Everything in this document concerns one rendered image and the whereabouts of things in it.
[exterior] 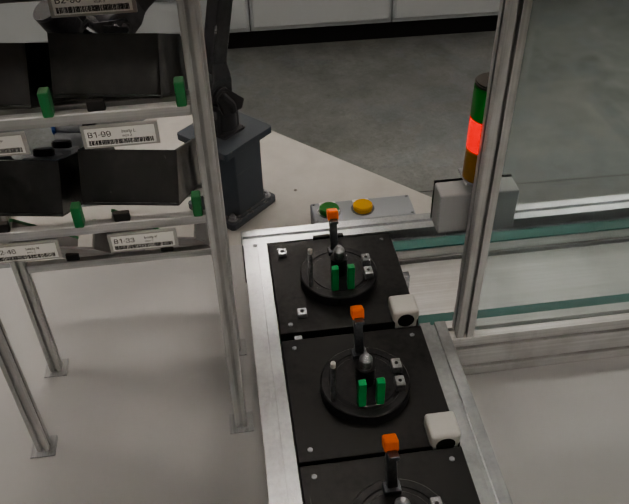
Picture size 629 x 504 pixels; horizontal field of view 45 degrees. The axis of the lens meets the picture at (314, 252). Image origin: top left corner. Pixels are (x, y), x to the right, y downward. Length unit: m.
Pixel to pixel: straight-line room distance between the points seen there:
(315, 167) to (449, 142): 1.79
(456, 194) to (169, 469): 0.63
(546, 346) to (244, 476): 0.57
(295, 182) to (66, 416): 0.78
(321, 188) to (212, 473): 0.79
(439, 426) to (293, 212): 0.74
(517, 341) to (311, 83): 2.87
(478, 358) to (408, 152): 2.22
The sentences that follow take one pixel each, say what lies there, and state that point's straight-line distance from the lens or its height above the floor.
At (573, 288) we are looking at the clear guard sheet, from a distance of 1.32.
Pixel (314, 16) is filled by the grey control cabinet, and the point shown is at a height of 0.17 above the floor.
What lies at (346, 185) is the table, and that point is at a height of 0.86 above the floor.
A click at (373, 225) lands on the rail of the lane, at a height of 0.96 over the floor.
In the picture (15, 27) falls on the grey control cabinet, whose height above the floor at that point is 0.22.
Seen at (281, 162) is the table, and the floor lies 0.86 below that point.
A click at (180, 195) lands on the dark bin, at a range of 1.02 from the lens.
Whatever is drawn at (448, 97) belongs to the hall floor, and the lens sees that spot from 3.95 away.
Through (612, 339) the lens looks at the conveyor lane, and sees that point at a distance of 1.44.
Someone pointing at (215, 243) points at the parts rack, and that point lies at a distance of 1.01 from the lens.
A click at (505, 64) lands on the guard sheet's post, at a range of 1.00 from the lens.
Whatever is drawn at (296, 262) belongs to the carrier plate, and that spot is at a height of 0.97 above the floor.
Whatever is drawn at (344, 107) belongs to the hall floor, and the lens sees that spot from 3.83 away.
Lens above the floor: 1.90
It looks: 41 degrees down
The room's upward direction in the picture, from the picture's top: 1 degrees counter-clockwise
